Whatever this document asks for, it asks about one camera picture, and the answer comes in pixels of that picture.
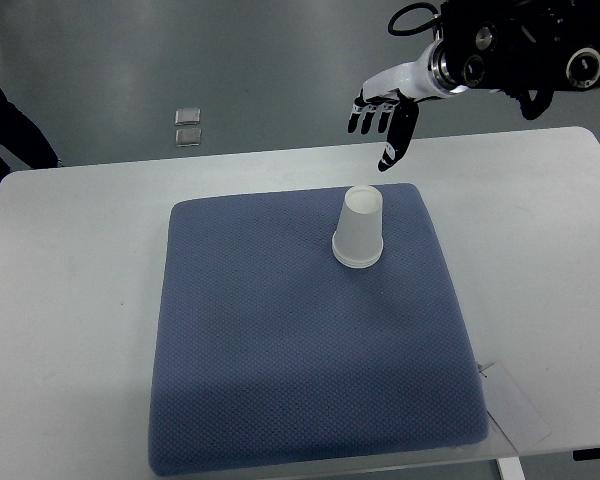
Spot white cushion tag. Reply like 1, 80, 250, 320
480, 363, 552, 453

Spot upper metal floor plate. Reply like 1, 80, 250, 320
174, 107, 201, 125

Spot blue textured cushion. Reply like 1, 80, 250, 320
148, 184, 489, 476

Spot black table control panel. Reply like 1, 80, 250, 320
572, 448, 600, 462

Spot white table leg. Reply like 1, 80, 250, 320
496, 457, 526, 480

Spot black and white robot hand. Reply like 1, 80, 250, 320
347, 41, 449, 172

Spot white paper cup on cushion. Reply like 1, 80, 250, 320
331, 235, 384, 269

